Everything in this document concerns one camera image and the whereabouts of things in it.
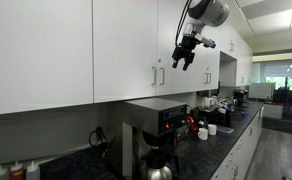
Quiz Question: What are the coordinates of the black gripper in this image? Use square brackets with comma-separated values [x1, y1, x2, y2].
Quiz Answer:
[171, 34, 201, 72]

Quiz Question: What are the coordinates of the white lower cabinet row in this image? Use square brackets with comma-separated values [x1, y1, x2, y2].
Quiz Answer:
[209, 105, 265, 180]

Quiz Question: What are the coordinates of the white jug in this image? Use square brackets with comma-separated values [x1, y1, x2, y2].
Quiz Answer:
[202, 95, 219, 109]

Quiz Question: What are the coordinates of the steel commercial coffee machine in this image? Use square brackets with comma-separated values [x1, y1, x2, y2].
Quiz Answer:
[106, 97, 189, 178]

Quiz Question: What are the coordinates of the black countertop organizer box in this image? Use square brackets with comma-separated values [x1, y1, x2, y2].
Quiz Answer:
[199, 108, 233, 128]

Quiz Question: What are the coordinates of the small black coffee maker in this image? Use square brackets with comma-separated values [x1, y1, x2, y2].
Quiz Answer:
[234, 89, 250, 108]

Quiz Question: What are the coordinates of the white mug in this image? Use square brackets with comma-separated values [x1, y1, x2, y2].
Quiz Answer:
[207, 123, 218, 137]
[197, 127, 209, 141]

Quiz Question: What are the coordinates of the clear plastic container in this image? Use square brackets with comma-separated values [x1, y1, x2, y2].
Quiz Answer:
[216, 124, 235, 135]

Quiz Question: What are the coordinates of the white partition panel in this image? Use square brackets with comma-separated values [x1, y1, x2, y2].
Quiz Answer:
[248, 82, 276, 101]

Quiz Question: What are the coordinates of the steel coffee carafe black lid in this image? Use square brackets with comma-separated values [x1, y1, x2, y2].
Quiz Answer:
[140, 146, 174, 180]

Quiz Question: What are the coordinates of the white squeeze bottle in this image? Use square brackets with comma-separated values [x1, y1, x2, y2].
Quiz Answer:
[0, 164, 9, 180]
[25, 160, 41, 180]

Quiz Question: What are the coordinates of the orange squeeze bottle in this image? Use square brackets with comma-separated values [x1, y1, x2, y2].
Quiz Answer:
[9, 160, 27, 180]

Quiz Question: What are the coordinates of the grey wrist camera blue end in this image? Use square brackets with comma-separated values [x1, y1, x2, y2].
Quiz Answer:
[195, 32, 218, 50]

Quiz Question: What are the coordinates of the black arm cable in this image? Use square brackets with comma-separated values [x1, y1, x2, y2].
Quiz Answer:
[174, 0, 193, 46]

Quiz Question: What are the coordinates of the black power cable loop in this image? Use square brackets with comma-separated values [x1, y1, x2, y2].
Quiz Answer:
[88, 126, 109, 158]

